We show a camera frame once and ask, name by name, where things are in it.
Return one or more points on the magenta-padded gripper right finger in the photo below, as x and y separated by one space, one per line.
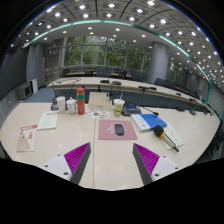
160 165

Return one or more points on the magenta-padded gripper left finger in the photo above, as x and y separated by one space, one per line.
61 165

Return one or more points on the black computer mouse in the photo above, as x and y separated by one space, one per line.
119 129

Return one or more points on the pink mouse pad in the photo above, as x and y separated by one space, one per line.
106 131

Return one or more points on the black handheld microphone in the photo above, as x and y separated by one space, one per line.
159 131

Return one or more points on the red and white magazine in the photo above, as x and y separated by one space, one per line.
27 138

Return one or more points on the blue and white book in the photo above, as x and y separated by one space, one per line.
150 120

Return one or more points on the white paper booklet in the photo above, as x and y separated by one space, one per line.
48 120

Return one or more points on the white lidded mug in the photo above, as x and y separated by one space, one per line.
71 106

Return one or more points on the white paper cup stack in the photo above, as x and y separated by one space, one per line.
61 105

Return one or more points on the colourful sticker sheet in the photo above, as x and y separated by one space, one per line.
96 114

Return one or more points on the red drink bottle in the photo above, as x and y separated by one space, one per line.
80 103

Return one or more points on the green-printed paper cup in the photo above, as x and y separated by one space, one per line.
118 108

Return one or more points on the white cardboard box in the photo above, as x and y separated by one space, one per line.
99 101

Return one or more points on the white standing cabinet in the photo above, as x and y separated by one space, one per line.
34 86

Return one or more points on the long curved conference table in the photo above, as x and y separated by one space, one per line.
86 81

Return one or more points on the ceiling lights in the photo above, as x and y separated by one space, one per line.
111 5

